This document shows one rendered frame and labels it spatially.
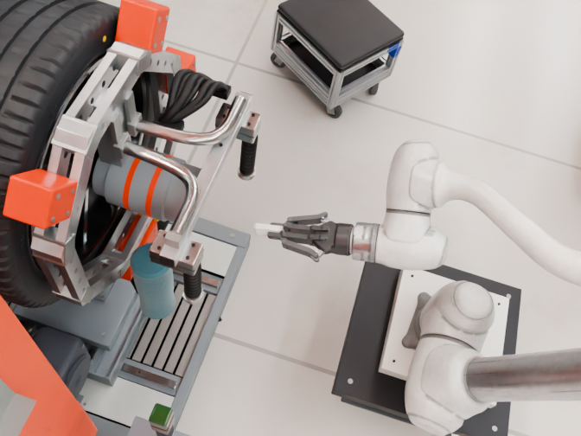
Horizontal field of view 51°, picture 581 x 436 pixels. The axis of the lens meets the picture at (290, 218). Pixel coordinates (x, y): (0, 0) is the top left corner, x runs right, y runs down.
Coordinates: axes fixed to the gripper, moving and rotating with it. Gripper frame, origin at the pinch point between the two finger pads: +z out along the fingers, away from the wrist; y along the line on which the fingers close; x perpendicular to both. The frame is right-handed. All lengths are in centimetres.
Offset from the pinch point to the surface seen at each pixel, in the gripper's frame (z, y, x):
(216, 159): 4.9, 3.1, -30.0
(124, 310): 48, 12, 36
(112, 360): 50, 25, 44
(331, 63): 7, -100, 39
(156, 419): 12.6, 47.6, 1.1
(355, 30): 0, -117, 37
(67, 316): 63, 18, 32
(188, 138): 10.0, 2.1, -34.5
